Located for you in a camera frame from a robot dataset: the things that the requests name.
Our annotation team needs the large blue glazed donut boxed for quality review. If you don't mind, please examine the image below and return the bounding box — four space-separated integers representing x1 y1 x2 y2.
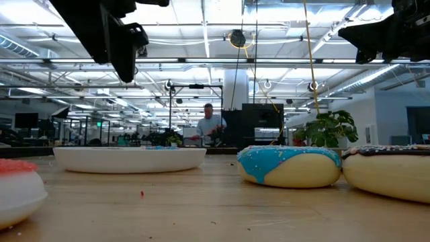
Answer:
236 145 343 189

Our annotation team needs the large chocolate glazed donut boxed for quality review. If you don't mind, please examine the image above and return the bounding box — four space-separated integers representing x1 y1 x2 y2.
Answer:
341 144 430 204

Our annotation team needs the small blue donut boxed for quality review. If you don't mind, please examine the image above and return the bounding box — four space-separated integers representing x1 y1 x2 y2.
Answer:
143 145 179 151

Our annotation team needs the white round plate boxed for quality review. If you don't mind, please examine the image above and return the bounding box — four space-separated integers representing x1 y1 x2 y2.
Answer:
52 146 208 175

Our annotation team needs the person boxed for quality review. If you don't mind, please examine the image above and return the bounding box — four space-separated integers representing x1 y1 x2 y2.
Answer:
191 103 228 146

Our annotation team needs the distant black rig frame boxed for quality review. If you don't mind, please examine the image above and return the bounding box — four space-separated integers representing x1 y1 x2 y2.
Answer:
167 83 224 147

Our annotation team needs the green potted plant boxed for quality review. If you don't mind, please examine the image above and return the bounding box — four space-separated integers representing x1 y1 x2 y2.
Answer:
292 110 359 149

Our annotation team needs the small red donut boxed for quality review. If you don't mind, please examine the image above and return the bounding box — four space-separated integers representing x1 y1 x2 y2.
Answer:
0 158 48 231

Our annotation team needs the distant dark monitor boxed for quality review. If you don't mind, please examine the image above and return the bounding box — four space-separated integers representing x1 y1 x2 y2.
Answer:
15 112 39 129

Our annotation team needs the black mesh computer case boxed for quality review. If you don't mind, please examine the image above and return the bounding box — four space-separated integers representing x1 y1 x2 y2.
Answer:
221 103 286 149

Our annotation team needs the yellow hanging cable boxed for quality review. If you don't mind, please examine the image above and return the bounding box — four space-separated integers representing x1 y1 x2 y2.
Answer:
302 0 322 115

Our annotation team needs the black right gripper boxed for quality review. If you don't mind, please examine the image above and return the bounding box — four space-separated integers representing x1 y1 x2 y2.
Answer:
338 0 430 65

